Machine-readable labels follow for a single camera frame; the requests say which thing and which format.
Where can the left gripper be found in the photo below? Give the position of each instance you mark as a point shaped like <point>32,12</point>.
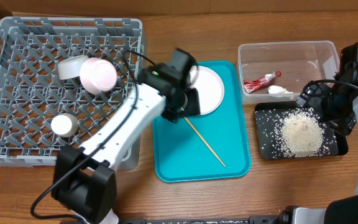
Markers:
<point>192,106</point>

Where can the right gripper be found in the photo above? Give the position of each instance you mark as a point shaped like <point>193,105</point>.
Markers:
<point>309,98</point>

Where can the large white plate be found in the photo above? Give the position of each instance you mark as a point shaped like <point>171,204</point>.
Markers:
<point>210,88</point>

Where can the pile of rice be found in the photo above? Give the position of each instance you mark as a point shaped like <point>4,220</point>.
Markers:
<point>301,133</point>

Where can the wooden chopstick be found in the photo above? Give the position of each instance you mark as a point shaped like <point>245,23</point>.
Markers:
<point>204,141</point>

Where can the red snack wrapper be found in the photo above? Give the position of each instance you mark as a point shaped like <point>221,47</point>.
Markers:
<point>252,86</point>

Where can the grey shallow bowl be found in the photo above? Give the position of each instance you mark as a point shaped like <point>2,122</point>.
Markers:
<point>70,67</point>

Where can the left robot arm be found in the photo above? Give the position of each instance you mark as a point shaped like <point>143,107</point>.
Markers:
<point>84,179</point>

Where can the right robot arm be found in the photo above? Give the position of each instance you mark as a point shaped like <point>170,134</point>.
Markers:
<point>344,210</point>

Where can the teal plastic tray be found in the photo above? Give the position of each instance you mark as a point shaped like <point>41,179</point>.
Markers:
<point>181,156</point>

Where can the black plastic tray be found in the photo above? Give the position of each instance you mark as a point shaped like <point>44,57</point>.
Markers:
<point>266,137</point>

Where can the crumpled white tissue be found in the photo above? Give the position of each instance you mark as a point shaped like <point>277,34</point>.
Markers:
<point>273,89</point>

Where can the clear plastic bin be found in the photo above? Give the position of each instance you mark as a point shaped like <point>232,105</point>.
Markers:
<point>299,62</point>

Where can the grey plastic dish rack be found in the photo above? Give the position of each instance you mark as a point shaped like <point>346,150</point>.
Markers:
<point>31,93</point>

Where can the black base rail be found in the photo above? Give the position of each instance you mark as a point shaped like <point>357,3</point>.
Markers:
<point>268,219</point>

